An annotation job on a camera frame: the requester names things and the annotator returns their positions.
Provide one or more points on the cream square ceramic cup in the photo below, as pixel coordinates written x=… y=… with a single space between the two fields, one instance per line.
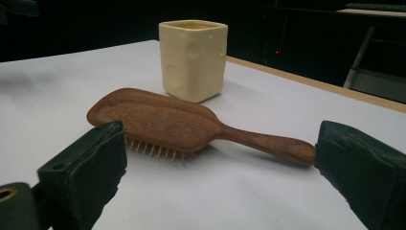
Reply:
x=191 y=64

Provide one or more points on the brown wooden hairbrush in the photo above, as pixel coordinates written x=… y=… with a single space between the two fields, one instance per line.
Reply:
x=166 y=121

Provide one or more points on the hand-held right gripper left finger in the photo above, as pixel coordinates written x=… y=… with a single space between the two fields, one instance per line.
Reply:
x=86 y=172

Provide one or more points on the white metal desk frame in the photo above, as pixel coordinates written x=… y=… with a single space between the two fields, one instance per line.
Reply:
x=376 y=84

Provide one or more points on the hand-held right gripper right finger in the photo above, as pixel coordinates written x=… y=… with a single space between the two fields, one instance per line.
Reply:
x=360 y=166

